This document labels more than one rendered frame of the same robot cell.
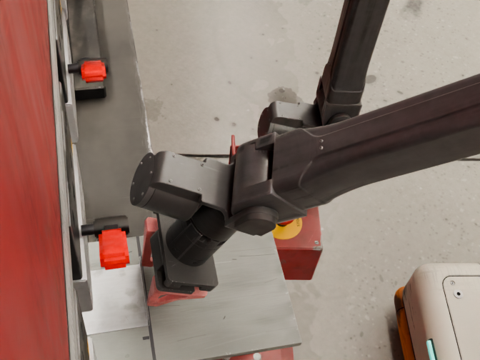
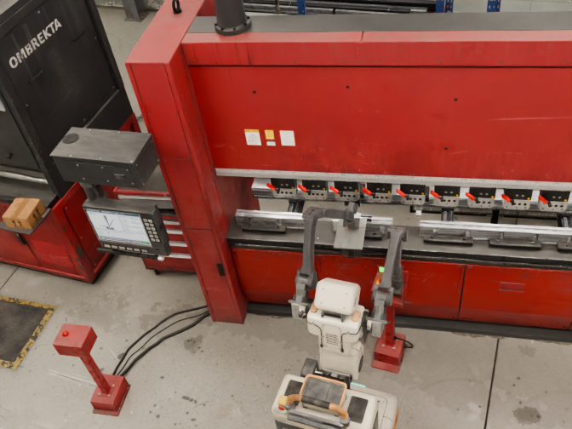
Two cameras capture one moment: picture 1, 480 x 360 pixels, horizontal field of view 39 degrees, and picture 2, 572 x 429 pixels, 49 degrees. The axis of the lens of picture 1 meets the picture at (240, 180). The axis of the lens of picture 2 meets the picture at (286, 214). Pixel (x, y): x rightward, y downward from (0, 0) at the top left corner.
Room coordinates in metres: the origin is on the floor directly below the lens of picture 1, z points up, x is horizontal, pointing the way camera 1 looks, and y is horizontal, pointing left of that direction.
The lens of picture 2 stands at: (1.70, -2.37, 3.95)
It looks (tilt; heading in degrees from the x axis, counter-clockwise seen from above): 45 degrees down; 127
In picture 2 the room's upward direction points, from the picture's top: 10 degrees counter-clockwise
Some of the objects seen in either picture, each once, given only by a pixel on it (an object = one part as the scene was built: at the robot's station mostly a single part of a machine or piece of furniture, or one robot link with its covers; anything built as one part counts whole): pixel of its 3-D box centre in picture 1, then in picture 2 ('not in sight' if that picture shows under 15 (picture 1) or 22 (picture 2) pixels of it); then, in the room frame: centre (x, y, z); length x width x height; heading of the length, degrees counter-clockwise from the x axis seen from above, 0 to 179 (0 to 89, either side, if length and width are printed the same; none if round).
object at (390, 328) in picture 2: not in sight; (390, 320); (0.70, -0.07, 0.39); 0.05 x 0.05 x 0.54; 9
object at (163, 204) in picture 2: not in sight; (145, 215); (-0.81, -0.49, 1.17); 0.40 x 0.24 x 0.07; 19
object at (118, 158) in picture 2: not in sight; (123, 200); (-0.70, -0.68, 1.53); 0.51 x 0.25 x 0.85; 15
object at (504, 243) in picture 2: not in sight; (514, 243); (1.30, 0.46, 0.89); 0.30 x 0.05 x 0.03; 19
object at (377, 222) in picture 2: not in sight; (362, 224); (0.39, 0.21, 0.92); 0.39 x 0.06 x 0.10; 19
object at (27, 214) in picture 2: not in sight; (20, 213); (-1.80, -0.74, 1.04); 0.30 x 0.26 x 0.12; 10
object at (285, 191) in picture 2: not in sight; (284, 184); (-0.07, 0.05, 1.26); 0.15 x 0.09 x 0.17; 19
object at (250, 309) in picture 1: (183, 293); (350, 232); (0.38, 0.05, 1.00); 0.26 x 0.18 x 0.01; 109
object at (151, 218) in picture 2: not in sight; (130, 225); (-0.63, -0.75, 1.42); 0.45 x 0.12 x 0.36; 15
